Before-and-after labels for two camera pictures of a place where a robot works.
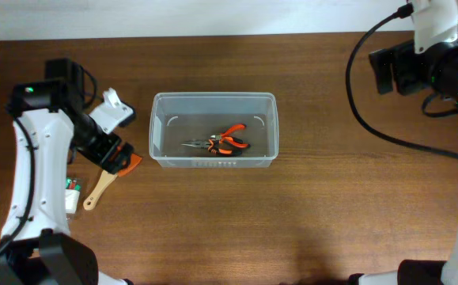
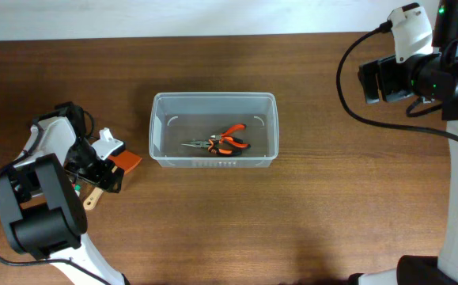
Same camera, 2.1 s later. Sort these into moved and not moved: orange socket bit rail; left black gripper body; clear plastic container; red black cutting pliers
Moved: left black gripper body
Not moved: orange socket bit rail; red black cutting pliers; clear plastic container
